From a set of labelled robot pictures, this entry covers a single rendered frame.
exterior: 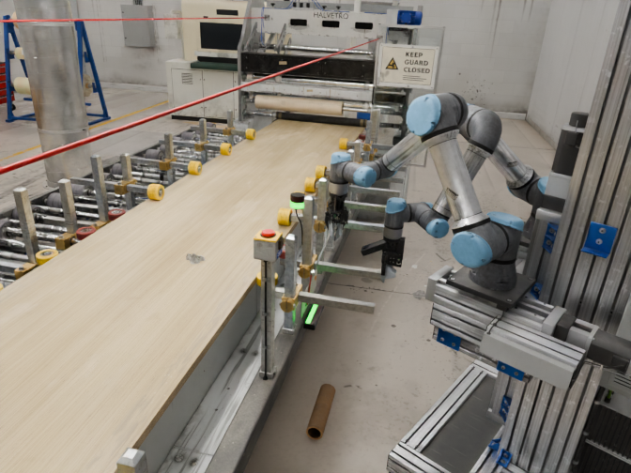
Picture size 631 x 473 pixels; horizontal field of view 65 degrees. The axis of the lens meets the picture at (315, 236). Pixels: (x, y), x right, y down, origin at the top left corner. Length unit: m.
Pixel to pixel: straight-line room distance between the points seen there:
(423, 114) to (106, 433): 1.19
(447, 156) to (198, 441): 1.14
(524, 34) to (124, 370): 10.03
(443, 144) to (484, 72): 9.25
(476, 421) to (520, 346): 0.87
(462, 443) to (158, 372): 1.35
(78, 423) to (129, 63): 11.27
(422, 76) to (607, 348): 3.06
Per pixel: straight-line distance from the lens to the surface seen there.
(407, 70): 4.33
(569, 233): 1.78
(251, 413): 1.62
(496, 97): 10.86
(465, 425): 2.41
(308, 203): 1.94
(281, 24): 4.82
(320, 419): 2.49
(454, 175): 1.54
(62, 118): 5.65
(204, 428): 1.71
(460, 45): 10.68
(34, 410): 1.48
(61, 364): 1.60
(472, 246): 1.51
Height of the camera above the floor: 1.83
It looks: 25 degrees down
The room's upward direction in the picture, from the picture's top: 3 degrees clockwise
